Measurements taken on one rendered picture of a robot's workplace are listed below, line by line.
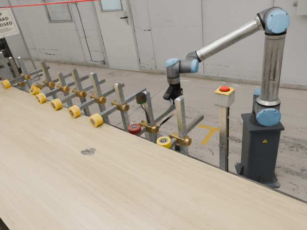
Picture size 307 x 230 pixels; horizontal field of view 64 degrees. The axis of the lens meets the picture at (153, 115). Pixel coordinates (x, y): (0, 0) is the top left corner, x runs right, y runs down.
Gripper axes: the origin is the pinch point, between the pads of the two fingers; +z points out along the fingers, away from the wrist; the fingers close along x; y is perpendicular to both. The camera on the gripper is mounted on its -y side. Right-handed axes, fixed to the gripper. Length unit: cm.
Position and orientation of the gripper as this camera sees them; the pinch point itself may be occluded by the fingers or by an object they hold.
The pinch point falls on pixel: (174, 107)
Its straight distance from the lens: 184.8
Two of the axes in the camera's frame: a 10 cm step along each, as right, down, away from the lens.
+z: 1.3, 8.6, 5.0
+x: -7.6, -2.3, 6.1
